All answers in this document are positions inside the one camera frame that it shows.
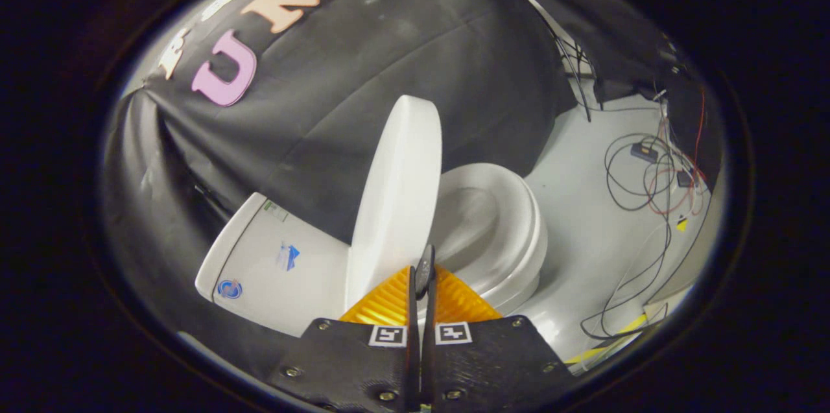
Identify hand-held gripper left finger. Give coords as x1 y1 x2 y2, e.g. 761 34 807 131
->
269 265 421 413

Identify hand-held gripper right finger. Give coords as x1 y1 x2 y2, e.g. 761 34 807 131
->
421 264 578 413

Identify white toilet lid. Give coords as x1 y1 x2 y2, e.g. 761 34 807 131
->
344 95 443 310

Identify white toilet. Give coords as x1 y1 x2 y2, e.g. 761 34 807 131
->
195 163 549 339

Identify white toilet tank cover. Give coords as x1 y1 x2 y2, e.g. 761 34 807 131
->
195 191 270 303

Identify yellow floor tape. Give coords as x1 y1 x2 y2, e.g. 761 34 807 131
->
564 313 650 365

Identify black backdrop cloth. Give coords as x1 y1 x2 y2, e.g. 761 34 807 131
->
104 0 720 368

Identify black floor cables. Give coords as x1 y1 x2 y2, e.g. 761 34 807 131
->
579 131 714 340

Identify red cable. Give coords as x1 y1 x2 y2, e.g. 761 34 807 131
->
647 86 711 216

